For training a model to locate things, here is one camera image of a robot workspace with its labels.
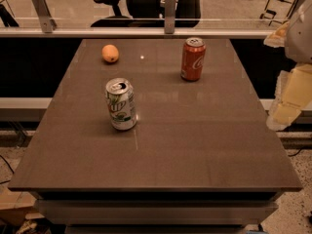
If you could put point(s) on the left metal railing bracket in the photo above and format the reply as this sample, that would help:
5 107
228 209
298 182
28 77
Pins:
47 23

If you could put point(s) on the orange fruit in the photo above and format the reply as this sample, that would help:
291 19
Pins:
110 53

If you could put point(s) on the wooden stool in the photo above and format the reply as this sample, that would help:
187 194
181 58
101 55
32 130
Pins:
277 11

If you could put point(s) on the metal railing bracket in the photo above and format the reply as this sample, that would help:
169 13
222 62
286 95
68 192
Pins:
47 23
170 16
295 6

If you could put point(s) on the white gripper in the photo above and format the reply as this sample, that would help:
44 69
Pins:
299 38

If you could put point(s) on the grey drawer cabinet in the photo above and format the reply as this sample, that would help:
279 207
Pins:
146 215

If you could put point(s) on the white green 7up can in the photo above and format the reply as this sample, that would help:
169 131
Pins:
120 99

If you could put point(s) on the right metal railing bracket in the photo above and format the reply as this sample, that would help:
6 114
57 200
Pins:
295 6

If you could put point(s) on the red coke can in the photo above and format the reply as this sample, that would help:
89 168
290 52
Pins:
193 54

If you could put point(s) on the middle metal railing bracket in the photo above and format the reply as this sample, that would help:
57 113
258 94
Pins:
170 16

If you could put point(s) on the cardboard box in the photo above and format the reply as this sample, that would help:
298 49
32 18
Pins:
16 207

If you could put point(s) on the black office chair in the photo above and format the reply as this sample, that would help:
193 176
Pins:
150 13

